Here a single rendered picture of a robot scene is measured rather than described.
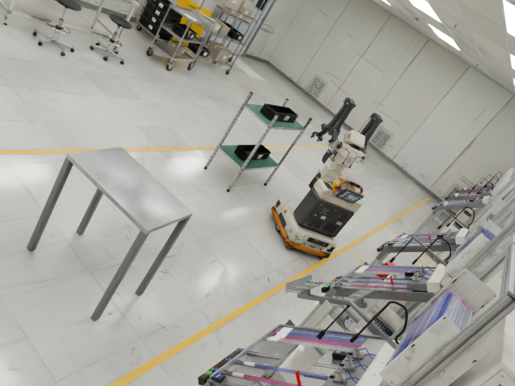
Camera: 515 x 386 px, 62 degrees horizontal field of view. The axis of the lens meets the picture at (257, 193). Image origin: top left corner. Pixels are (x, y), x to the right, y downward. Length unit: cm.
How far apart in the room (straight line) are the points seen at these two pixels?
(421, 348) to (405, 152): 1055
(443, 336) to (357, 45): 1141
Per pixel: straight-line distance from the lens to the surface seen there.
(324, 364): 215
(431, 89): 1194
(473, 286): 212
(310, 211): 467
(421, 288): 312
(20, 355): 277
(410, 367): 162
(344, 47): 1274
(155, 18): 893
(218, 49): 933
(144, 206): 264
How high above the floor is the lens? 225
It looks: 24 degrees down
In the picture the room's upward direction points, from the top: 35 degrees clockwise
